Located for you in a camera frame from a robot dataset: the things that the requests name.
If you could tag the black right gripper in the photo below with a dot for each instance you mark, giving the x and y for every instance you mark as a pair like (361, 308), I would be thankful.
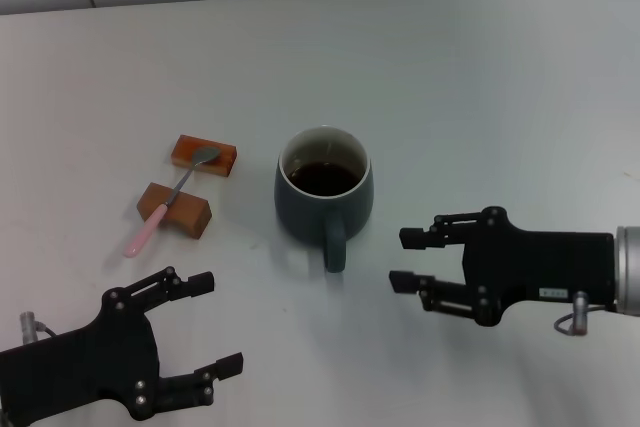
(540, 267)

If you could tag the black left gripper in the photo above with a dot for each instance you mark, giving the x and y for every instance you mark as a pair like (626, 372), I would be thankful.
(85, 367)

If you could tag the grey ceramic cup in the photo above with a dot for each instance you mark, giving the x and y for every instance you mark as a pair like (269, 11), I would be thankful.
(300, 212)

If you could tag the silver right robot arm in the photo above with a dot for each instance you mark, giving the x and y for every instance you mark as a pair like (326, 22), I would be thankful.
(629, 269)

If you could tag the brown notched wooden block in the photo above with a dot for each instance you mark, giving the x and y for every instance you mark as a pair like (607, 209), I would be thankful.
(190, 212)

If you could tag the dark coffee liquid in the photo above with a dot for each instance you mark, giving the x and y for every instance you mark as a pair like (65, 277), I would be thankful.
(325, 179)

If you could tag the glossy flat wooden block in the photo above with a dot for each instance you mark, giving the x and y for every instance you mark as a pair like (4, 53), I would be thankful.
(225, 159)

